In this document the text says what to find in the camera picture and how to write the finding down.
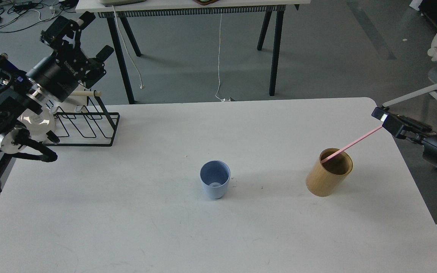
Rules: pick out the blue plastic cup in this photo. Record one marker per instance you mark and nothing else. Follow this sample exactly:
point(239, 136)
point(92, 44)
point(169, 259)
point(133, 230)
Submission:
point(215, 176)

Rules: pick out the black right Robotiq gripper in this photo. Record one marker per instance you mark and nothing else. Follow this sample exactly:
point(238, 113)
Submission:
point(406, 128)

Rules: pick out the white cup in rack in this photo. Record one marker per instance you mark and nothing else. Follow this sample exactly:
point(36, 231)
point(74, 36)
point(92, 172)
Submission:
point(73, 104)

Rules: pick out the pink chopstick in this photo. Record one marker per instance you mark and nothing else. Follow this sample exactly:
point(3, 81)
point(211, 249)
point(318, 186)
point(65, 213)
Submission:
point(343, 149)

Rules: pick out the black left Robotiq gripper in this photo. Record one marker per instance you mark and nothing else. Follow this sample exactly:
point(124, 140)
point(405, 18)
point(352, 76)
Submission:
point(59, 73)

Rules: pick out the black wire dish rack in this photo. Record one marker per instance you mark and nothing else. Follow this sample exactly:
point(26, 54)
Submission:
point(95, 126)

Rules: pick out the white bowl in rack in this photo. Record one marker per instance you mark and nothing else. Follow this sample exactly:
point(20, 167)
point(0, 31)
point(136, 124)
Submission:
point(38, 124)

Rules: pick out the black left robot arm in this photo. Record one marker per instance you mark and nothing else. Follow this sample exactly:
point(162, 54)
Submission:
point(17, 94)

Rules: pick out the bamboo cylinder holder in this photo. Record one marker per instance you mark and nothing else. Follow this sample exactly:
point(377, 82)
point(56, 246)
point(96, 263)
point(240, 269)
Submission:
point(324, 178)

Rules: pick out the background table with black legs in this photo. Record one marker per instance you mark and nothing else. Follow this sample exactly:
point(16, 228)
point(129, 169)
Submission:
point(117, 12)

